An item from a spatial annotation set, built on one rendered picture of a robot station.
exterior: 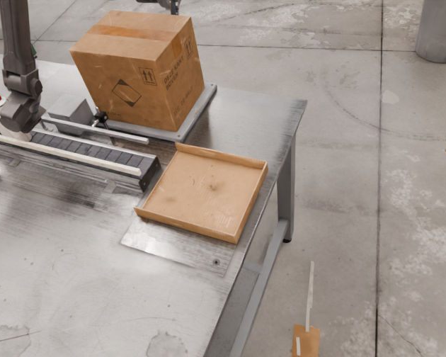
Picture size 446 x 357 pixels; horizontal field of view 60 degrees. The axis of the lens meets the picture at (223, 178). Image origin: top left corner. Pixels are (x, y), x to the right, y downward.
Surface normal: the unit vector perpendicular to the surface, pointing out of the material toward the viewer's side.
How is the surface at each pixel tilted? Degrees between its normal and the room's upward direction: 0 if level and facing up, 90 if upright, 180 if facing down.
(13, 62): 75
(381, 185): 0
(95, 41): 0
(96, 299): 0
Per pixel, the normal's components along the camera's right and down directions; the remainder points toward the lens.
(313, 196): -0.13, -0.64
